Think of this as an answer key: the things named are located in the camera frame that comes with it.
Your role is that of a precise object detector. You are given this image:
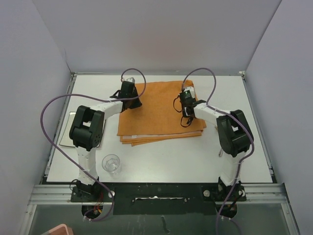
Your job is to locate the aluminium left side rail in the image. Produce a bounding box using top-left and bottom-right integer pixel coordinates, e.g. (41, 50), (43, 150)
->
(40, 72), (77, 177)

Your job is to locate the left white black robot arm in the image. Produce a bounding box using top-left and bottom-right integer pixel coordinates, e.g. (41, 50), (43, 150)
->
(69, 77), (142, 201)

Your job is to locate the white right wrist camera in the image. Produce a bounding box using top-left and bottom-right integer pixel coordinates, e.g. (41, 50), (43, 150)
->
(183, 86), (195, 96)

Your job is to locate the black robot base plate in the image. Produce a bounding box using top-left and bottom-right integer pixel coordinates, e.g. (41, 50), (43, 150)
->
(69, 180), (246, 220)

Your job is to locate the white square plate black rim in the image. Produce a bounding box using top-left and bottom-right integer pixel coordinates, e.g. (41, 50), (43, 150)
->
(58, 111), (102, 148)

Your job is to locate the orange cloth placemat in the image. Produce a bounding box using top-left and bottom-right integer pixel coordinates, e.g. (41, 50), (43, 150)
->
(117, 81), (206, 146)

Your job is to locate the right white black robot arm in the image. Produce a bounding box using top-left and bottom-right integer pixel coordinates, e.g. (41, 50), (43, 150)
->
(178, 87), (254, 200)

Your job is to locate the clear plastic cup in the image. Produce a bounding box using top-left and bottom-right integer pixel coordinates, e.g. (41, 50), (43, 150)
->
(102, 154), (121, 175)

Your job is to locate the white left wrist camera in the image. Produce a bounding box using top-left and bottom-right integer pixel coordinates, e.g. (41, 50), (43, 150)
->
(121, 77), (135, 83)

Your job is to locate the aluminium front frame rail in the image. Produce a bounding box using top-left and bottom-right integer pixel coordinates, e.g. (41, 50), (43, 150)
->
(29, 184), (288, 205)

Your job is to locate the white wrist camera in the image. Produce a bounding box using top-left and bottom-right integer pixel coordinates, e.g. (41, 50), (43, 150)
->
(183, 86), (195, 96)
(121, 77), (135, 83)

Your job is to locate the aluminium right side rail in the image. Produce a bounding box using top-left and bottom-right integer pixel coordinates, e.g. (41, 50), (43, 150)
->
(239, 70), (277, 183)

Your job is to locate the pink box corner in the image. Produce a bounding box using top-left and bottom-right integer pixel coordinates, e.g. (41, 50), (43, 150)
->
(42, 224), (74, 235)

